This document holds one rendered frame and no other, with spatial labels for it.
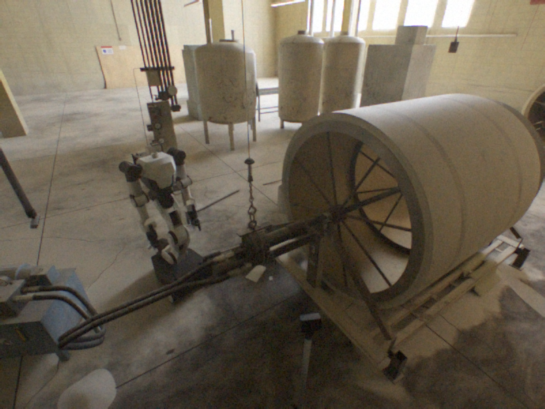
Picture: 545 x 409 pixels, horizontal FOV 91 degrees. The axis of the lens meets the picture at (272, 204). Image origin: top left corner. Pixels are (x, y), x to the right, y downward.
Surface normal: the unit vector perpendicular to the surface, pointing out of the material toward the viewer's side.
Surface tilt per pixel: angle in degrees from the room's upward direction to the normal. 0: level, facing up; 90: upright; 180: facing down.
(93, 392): 7
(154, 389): 0
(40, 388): 0
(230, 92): 90
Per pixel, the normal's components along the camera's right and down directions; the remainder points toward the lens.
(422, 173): 0.38, -0.29
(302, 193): 0.51, 0.18
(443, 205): 0.46, -0.06
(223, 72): 0.10, 0.51
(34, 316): 0.00, -0.86
